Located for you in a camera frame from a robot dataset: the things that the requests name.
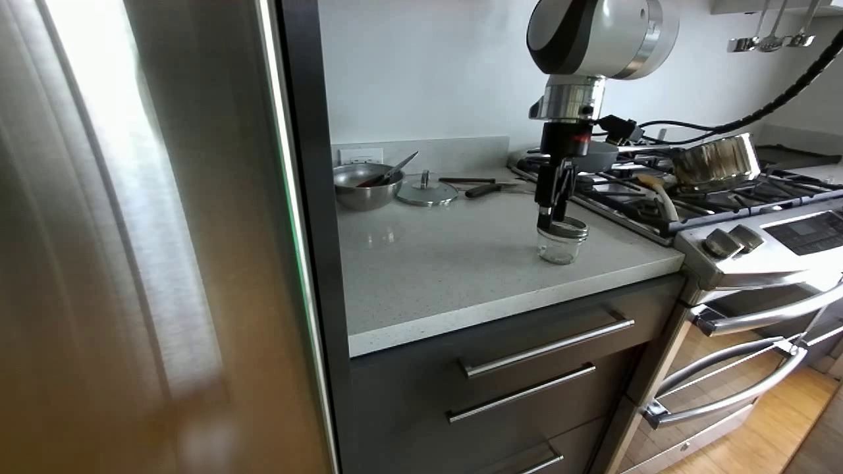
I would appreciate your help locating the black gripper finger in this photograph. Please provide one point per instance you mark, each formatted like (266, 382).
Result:
(563, 192)
(546, 199)

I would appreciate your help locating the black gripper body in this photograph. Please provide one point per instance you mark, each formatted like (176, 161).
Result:
(563, 145)

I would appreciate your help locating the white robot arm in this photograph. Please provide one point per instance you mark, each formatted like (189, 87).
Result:
(606, 36)

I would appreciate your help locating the glass pot lid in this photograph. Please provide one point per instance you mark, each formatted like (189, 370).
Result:
(428, 190)

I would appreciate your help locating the small grey pot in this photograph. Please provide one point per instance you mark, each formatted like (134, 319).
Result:
(603, 155)

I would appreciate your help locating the clear glass jar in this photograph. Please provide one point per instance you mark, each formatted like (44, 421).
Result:
(558, 252)

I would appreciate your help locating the thin black utensil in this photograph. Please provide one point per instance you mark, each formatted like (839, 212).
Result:
(467, 179)

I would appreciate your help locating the wooden spoon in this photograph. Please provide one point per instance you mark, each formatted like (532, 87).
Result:
(658, 196)

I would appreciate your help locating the dark utensil in bowl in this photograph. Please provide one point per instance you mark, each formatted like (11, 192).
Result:
(396, 167)

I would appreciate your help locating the shiny stainless steel pot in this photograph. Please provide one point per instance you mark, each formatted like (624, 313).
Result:
(716, 161)

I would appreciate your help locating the dark stove knob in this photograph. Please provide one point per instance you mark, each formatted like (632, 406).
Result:
(723, 242)
(746, 234)

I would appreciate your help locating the stainless steel mixing bowl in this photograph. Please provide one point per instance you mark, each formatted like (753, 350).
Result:
(363, 190)

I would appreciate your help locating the stainless gas range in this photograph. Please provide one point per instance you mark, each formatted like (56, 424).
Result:
(753, 265)

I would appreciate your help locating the hanging metal ladle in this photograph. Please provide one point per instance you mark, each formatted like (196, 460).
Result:
(743, 41)
(800, 37)
(770, 41)

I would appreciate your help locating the dark grey drawer cabinet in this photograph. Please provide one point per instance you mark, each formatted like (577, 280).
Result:
(412, 395)

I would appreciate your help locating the dark tall side panel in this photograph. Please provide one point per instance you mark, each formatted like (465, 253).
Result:
(307, 132)

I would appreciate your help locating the stainless steel refrigerator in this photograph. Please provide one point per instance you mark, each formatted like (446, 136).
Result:
(131, 265)

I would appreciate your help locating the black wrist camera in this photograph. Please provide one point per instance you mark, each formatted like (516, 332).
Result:
(617, 128)

